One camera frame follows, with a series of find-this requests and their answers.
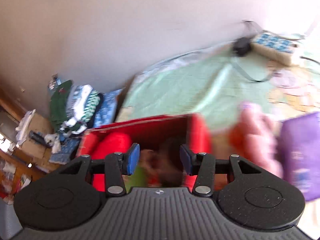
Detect black power adapter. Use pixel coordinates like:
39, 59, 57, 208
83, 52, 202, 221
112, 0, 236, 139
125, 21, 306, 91
232, 37, 252, 57

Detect pile of folded clothes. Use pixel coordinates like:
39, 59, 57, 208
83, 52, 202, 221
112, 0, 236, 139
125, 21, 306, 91
49, 80, 104, 137

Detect purple packet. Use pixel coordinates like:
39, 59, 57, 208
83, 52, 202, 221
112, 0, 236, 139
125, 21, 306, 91
278, 112, 319, 202

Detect brown cardboard box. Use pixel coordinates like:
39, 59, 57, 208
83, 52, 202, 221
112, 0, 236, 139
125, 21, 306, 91
16, 109, 60, 173

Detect red cardboard box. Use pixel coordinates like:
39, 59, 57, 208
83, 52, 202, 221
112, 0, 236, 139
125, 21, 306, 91
76, 114, 212, 189

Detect white power strip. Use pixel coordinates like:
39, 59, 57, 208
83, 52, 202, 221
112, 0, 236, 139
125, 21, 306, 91
250, 31, 300, 67

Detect black cable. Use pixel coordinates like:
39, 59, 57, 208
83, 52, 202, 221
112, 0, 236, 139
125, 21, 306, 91
231, 55, 276, 83

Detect light green bed sheet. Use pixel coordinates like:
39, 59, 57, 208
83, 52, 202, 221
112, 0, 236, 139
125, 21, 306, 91
116, 46, 272, 130

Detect pink plush toy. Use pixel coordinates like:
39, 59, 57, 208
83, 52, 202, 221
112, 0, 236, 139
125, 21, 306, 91
228, 102, 283, 178

